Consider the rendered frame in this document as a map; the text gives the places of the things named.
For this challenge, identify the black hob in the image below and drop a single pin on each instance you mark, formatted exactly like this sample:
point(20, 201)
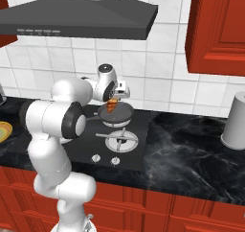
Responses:
point(134, 146)

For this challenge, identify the grey appliance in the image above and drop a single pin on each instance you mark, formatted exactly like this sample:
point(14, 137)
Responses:
point(2, 95)

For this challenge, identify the dark grey extractor hood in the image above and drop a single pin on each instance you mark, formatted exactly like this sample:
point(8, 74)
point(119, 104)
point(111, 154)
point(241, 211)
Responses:
point(95, 18)

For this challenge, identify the dark frying pan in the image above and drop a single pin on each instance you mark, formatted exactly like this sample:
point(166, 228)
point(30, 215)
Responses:
point(119, 113)

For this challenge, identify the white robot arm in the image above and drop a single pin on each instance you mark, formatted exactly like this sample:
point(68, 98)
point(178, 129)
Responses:
point(48, 152)

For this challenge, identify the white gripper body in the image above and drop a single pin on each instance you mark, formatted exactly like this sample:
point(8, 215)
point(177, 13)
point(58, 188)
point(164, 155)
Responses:
point(123, 90)

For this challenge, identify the red drawer front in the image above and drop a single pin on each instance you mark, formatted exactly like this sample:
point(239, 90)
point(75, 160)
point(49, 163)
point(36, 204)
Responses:
point(16, 197)
point(207, 215)
point(134, 210)

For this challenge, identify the yellow plate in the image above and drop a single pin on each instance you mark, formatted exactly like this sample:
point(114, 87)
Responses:
point(4, 131)

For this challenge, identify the orange brown croissant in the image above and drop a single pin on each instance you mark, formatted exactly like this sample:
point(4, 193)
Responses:
point(111, 106)

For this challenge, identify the red wall cupboard door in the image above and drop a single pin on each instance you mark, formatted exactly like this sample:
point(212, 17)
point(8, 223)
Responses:
point(220, 28)

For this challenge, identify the white hob knob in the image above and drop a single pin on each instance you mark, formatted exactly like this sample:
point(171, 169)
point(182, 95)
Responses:
point(95, 158)
point(115, 160)

